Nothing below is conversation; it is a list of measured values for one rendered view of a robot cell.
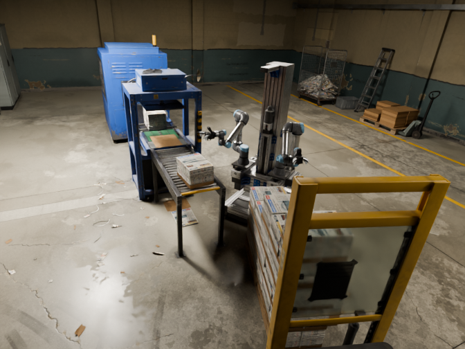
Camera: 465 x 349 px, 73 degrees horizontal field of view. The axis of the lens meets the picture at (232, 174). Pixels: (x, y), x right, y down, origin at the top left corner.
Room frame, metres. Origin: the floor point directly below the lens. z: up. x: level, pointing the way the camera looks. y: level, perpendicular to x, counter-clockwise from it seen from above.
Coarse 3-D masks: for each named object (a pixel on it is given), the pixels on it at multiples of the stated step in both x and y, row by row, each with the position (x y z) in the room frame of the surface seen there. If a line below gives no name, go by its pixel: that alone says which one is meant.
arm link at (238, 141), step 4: (236, 112) 3.72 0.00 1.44; (240, 112) 3.68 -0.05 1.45; (236, 116) 3.70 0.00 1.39; (236, 120) 3.70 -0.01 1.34; (236, 124) 3.72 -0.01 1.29; (240, 132) 3.70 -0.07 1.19; (236, 136) 3.71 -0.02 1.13; (240, 136) 3.70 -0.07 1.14; (236, 140) 3.70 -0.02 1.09; (240, 140) 3.70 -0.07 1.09; (232, 144) 3.75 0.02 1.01; (236, 144) 3.68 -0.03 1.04; (240, 144) 3.69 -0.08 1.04; (232, 148) 3.73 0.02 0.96; (236, 148) 3.67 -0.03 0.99
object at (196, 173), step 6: (198, 162) 3.11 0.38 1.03; (204, 162) 3.11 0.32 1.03; (186, 168) 2.96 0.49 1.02; (192, 168) 2.94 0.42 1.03; (198, 168) 2.95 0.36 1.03; (204, 168) 2.99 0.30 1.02; (210, 168) 3.02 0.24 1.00; (186, 174) 2.97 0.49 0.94; (192, 174) 2.91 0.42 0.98; (198, 174) 2.94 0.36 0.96; (204, 174) 2.98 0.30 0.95; (210, 174) 3.02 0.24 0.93; (186, 180) 2.98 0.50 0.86; (192, 180) 2.91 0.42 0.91; (198, 180) 2.94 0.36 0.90; (204, 180) 2.98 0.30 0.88; (210, 180) 3.02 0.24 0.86
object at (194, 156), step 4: (180, 156) 3.23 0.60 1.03; (184, 156) 3.23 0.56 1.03; (188, 156) 3.23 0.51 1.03; (192, 156) 3.24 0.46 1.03; (196, 156) 3.24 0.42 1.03; (200, 156) 3.25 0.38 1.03; (176, 160) 3.20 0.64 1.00; (180, 160) 3.13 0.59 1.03; (184, 160) 3.14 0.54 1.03; (188, 160) 3.15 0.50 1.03; (192, 160) 3.15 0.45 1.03; (180, 164) 3.11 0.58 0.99; (180, 168) 3.13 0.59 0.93; (180, 172) 3.13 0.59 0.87
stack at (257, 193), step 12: (252, 192) 2.88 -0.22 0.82; (264, 192) 2.89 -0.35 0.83; (276, 192) 2.90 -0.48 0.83; (252, 204) 2.84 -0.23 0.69; (252, 216) 2.77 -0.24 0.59; (252, 228) 2.74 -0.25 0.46; (264, 228) 2.30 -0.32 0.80; (252, 240) 2.67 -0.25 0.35; (264, 240) 2.25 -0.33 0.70; (252, 252) 2.62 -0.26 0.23; (264, 252) 2.20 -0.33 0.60; (252, 264) 2.57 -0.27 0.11; (264, 264) 2.14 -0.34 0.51; (276, 264) 1.87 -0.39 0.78; (264, 288) 2.05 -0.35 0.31; (264, 300) 2.01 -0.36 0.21; (264, 312) 1.96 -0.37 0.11; (264, 324) 1.91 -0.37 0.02
